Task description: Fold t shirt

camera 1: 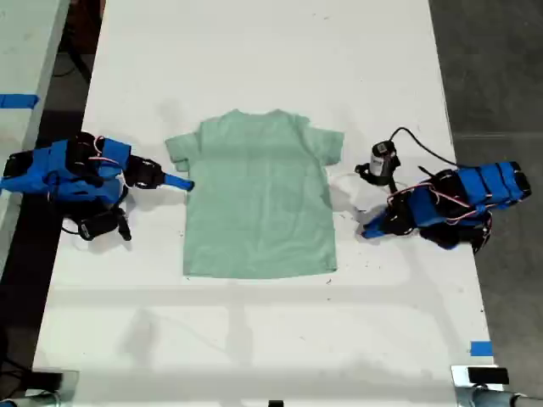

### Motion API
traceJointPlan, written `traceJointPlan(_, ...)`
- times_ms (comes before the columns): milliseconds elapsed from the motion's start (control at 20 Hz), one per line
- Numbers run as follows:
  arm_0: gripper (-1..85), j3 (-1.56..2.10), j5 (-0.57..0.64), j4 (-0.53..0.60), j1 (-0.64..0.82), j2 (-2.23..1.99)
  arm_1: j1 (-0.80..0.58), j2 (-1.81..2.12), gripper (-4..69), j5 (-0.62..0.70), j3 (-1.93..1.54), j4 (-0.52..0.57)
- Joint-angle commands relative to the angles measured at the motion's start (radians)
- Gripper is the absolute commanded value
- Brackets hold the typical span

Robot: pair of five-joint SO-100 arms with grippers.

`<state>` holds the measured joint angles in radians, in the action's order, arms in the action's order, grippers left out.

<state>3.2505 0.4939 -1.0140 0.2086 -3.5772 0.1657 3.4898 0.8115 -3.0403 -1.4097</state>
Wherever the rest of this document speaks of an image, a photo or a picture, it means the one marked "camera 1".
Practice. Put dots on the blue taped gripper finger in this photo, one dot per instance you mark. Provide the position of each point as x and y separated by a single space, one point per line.
375 232
178 179
376 222
178 185

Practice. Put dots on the pale green T-shirt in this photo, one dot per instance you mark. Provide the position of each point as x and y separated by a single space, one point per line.
259 199

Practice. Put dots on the blue and black robot arm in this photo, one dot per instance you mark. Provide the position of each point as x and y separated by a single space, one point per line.
59 169
488 182

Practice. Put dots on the long blue tape strip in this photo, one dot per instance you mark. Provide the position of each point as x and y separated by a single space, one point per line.
17 101

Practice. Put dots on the white side table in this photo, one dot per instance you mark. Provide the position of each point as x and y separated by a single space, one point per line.
25 85

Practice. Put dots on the short blue tape patch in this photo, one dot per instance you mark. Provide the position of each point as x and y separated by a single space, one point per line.
481 348

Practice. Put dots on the small black box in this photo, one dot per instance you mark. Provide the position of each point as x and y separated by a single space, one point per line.
46 378
488 375

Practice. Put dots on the small black clip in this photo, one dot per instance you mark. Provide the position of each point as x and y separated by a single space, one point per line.
275 403

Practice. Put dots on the grey metal pipe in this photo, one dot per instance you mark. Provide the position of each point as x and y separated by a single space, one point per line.
500 398
29 400

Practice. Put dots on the black camera stalk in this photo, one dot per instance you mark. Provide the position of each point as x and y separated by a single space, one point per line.
124 226
375 178

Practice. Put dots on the black silver camera box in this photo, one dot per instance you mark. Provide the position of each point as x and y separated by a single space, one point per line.
382 159

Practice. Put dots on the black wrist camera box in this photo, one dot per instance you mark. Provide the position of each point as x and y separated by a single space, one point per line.
97 225

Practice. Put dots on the metal table clamp bracket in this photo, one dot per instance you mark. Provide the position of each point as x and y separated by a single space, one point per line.
460 377

